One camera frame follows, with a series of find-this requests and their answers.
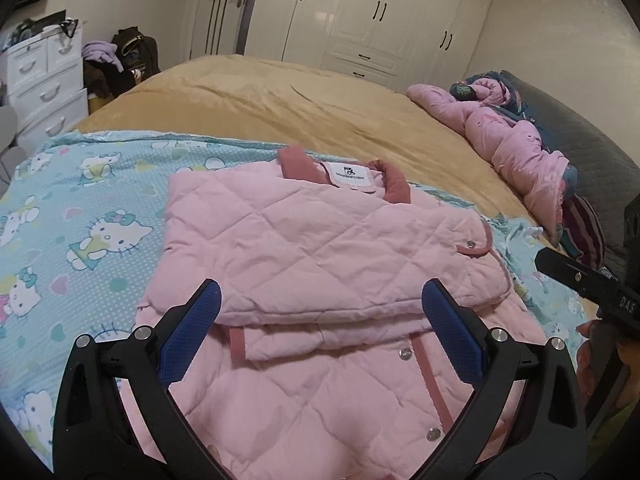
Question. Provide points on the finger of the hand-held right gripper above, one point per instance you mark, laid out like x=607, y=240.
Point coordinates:
x=575, y=275

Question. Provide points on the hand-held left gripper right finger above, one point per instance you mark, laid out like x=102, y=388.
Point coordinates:
x=450, y=330

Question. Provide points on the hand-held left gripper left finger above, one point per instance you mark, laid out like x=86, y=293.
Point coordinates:
x=192, y=320

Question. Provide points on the pink quilted jacket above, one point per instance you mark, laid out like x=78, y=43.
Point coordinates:
x=300, y=240

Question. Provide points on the dark clothes pile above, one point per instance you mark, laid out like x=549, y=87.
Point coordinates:
x=107, y=80

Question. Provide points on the person's right hand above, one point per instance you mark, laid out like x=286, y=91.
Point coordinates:
x=584, y=360

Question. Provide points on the dark striped pillow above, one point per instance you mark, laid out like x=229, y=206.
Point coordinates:
x=585, y=230

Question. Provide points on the grey quilted headboard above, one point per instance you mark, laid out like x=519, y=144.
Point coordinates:
x=600, y=160

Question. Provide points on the pink floral quilt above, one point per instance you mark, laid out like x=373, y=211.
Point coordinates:
x=510, y=145

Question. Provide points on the blue cartoon cat bedsheet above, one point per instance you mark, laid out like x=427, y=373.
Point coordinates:
x=75, y=200

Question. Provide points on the tan bed cover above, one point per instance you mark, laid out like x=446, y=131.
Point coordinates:
x=300, y=100

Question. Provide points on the grey low cabinet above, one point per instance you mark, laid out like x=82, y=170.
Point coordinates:
x=6, y=135

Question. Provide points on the white drawer cabinet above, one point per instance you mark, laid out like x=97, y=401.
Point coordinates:
x=45, y=90

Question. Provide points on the black backpack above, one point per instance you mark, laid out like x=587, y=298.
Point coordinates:
x=135, y=47

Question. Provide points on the purple garment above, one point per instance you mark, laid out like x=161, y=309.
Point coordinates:
x=102, y=55

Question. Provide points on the white door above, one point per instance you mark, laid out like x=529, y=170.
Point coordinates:
x=220, y=25

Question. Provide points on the black desktop tray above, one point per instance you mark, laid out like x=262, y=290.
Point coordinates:
x=55, y=22

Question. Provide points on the white wardrobe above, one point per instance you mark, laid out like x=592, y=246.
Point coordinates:
x=360, y=10

